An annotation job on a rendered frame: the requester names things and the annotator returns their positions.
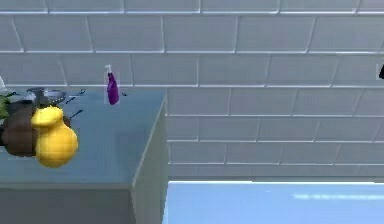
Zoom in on green house plant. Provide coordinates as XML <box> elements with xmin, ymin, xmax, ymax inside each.
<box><xmin>0</xmin><ymin>92</ymin><xmax>16</xmax><ymax>121</ymax></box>

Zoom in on grey blue counter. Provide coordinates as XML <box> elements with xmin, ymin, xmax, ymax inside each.
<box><xmin>0</xmin><ymin>88</ymin><xmax>169</xmax><ymax>224</ymax></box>

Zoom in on purple spray bottle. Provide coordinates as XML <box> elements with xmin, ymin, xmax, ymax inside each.
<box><xmin>104</xmin><ymin>64</ymin><xmax>120</xmax><ymax>106</ymax></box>

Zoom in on brown plant pot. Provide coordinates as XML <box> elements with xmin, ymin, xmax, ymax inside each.
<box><xmin>0</xmin><ymin>104</ymin><xmax>38</xmax><ymax>158</ymax></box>

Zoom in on pale blue flat surface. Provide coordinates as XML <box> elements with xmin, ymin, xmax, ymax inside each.
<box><xmin>162</xmin><ymin>180</ymin><xmax>384</xmax><ymax>224</ymax></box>

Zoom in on yellow rounded vase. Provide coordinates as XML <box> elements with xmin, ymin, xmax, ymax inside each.
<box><xmin>30</xmin><ymin>105</ymin><xmax>80</xmax><ymax>169</ymax></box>

